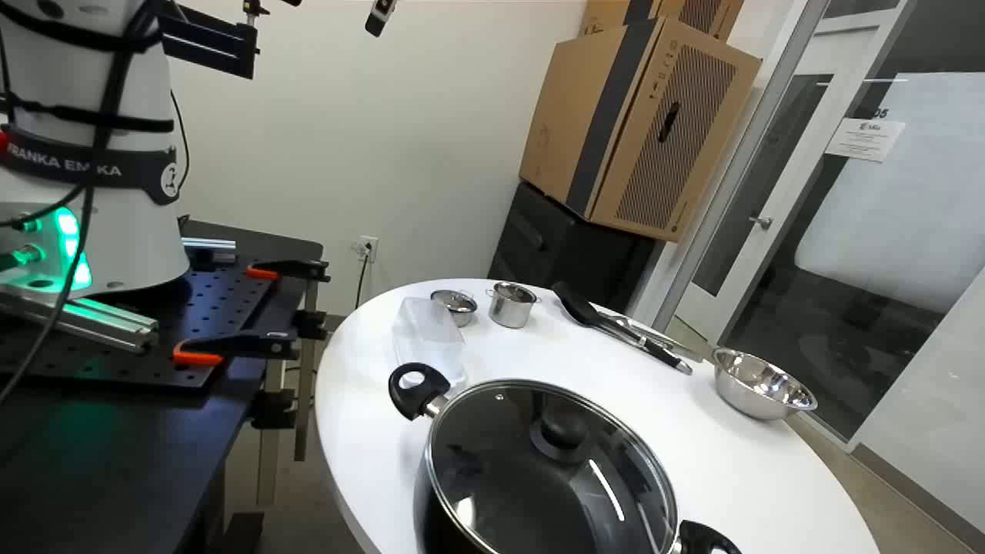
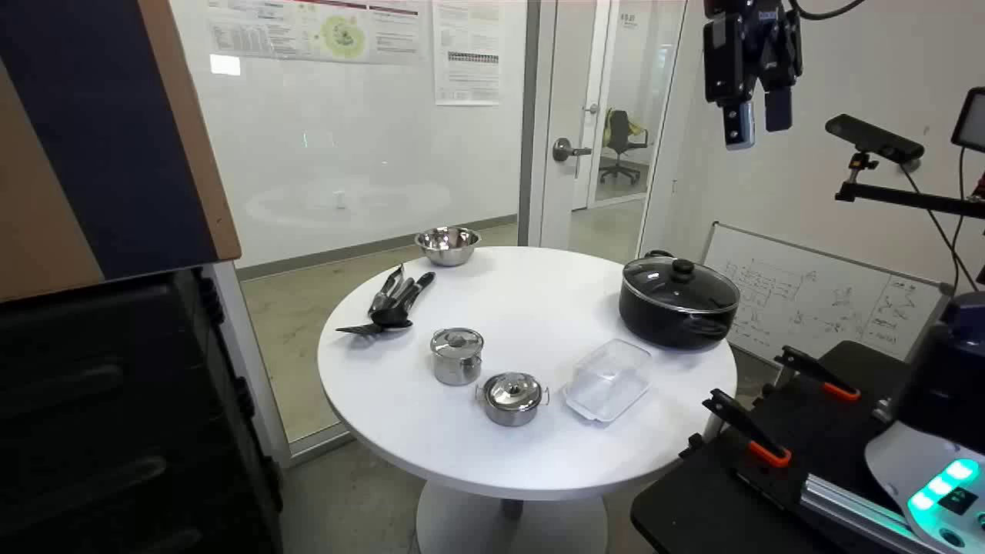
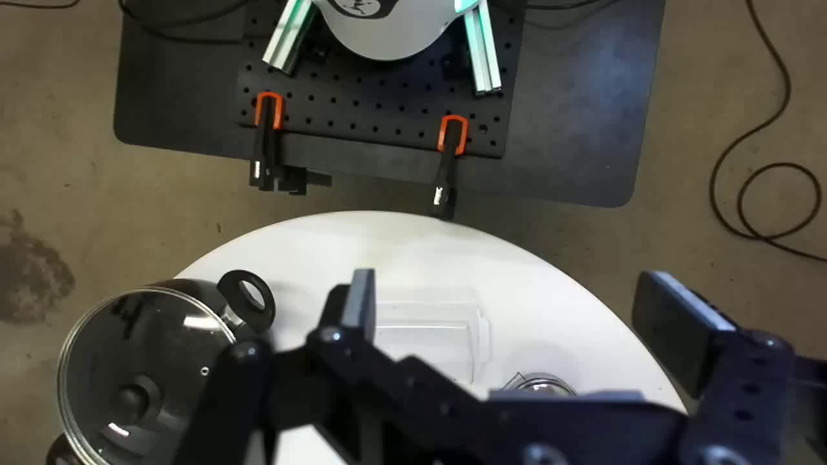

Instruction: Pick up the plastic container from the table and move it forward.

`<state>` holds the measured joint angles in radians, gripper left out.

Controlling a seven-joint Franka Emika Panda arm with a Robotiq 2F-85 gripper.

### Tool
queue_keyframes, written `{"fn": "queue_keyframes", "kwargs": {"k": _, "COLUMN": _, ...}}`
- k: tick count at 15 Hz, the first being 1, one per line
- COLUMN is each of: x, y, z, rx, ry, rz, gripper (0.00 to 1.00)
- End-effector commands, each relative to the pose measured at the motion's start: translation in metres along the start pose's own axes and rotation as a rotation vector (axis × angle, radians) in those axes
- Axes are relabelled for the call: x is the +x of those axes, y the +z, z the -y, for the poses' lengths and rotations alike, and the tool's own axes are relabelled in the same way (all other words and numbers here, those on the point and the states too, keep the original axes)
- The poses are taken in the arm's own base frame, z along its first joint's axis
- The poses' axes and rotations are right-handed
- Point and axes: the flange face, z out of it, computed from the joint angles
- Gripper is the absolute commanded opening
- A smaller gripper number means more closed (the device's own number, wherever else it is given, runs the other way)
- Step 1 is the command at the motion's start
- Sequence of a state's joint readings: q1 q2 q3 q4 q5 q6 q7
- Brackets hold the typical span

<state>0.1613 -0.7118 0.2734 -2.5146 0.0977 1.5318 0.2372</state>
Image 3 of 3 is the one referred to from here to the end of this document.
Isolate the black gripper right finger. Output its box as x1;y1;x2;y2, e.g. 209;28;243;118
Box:
634;268;827;465

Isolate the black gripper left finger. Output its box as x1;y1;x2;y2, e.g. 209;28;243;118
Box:
177;266;493;465

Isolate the clear plastic container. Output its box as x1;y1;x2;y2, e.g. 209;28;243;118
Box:
372;288;501;385

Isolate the robot base with status light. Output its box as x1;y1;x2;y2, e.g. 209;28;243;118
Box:
310;0;460;66

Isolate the orange black clamp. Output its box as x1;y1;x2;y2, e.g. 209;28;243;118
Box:
245;87;333;196
426;111;477;217

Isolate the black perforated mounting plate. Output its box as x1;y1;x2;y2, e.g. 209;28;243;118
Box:
236;0;530;161

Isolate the black bowl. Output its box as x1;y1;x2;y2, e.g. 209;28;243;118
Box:
45;266;280;465

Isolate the black base platform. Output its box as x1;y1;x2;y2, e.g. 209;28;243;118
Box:
115;0;667;211

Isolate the black floor cable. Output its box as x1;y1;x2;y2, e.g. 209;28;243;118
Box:
708;0;827;266

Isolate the aluminium rail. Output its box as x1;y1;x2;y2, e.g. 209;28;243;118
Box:
260;0;316;73
453;0;508;97

